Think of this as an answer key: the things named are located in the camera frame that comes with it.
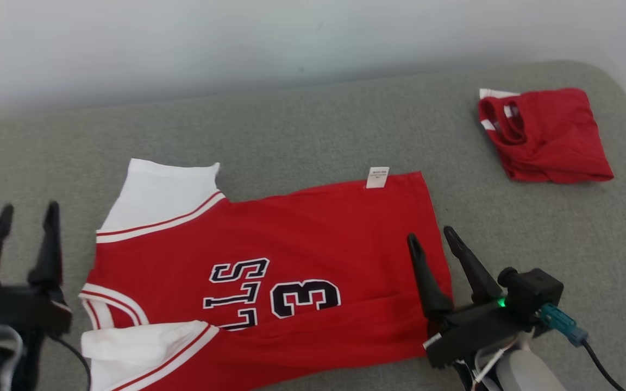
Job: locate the red white basketball jersey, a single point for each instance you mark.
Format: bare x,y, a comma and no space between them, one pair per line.
302,239

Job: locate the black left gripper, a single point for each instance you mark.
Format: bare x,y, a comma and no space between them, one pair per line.
19,309

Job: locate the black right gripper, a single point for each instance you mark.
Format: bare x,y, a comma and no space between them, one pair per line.
481,328

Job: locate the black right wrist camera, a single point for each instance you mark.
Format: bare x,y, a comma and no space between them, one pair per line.
536,290

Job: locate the red shorts number 23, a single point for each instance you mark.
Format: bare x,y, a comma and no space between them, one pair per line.
557,136

